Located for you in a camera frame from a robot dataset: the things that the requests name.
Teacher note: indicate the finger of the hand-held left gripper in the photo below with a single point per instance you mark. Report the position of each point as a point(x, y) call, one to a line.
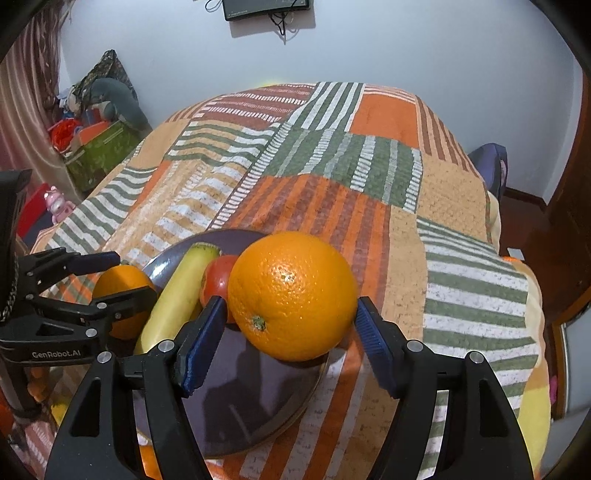
point(124, 300)
point(83, 263)

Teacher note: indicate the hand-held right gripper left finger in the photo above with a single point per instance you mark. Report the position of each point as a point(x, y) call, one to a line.
point(203, 337)

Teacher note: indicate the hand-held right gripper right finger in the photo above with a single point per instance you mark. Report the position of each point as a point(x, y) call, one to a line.
point(371, 337)

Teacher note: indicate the small orange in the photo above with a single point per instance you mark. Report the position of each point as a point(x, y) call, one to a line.
point(121, 288)

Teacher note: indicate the yellow banana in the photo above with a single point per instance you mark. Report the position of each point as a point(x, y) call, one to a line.
point(178, 295)

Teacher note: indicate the red tomato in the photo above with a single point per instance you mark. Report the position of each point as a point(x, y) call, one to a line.
point(217, 281)

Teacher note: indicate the dark purple plate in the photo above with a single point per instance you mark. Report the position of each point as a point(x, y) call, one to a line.
point(249, 383)

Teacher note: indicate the large orange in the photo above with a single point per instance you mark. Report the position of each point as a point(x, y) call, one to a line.
point(292, 296)

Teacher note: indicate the pink toy figure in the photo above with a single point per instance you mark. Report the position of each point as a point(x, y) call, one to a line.
point(57, 205)

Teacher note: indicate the green storage box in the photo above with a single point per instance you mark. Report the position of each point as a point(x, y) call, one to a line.
point(99, 150)

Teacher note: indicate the striped patchwork blanket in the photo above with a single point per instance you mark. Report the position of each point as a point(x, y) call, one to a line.
point(369, 194)

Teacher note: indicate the grey stuffed toy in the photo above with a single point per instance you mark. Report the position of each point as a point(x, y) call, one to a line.
point(117, 101)

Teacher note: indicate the pink curtain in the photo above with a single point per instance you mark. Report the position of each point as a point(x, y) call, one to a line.
point(23, 101)

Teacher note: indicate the camouflage bag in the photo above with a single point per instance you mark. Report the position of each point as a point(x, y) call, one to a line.
point(104, 69)

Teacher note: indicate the purple bag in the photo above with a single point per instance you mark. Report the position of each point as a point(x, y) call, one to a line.
point(491, 168)

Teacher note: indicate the black wall monitor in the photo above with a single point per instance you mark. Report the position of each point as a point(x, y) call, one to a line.
point(267, 8)

